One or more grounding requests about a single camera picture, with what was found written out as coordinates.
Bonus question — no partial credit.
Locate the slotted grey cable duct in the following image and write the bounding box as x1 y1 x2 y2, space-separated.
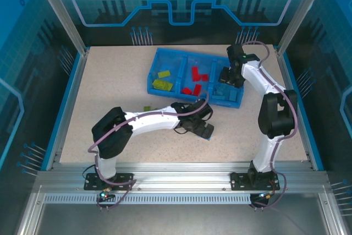
43 194 252 203

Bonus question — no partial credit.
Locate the grey metal shelf panel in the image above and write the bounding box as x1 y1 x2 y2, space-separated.
35 201 331 235

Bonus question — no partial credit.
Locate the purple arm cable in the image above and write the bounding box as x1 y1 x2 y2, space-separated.
241 40 299 209
87 89 210 212

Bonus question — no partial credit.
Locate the blue three-compartment plastic bin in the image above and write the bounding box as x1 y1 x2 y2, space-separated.
147 47 245 109

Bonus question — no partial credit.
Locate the aluminium frame post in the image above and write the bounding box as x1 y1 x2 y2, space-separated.
30 0 90 54
276 0 332 54

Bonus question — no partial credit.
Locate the aluminium side rail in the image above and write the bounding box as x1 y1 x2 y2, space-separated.
49 49 91 171

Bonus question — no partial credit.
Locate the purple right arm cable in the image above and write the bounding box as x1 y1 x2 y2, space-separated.
241 40 299 209

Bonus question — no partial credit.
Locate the aluminium front rail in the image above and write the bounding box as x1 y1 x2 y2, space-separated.
37 162 329 192

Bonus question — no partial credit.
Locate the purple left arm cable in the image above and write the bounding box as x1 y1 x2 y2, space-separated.
87 89 210 212

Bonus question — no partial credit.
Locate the small electronics board with LED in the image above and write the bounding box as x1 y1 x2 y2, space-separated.
96 189 116 203
250 190 276 208

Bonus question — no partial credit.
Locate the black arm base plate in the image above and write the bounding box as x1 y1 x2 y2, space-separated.
230 172 278 191
84 173 135 191

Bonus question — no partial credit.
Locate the blue table edge strip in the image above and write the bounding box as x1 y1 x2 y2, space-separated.
41 52 83 171
282 52 325 171

